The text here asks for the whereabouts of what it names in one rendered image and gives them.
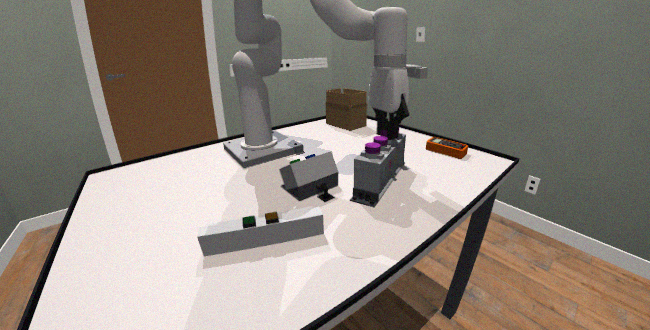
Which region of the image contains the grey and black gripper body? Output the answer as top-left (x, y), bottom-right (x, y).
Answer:
top-left (369, 66), bottom-right (409, 113)

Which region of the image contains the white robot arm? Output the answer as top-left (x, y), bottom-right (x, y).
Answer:
top-left (232, 0), bottom-right (428, 150)

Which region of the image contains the small brown cardboard box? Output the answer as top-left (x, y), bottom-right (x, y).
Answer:
top-left (326, 88), bottom-right (367, 131)

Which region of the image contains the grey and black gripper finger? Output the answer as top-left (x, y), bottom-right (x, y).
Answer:
top-left (387, 94), bottom-right (409, 140)
top-left (373, 108), bottom-right (388, 135)

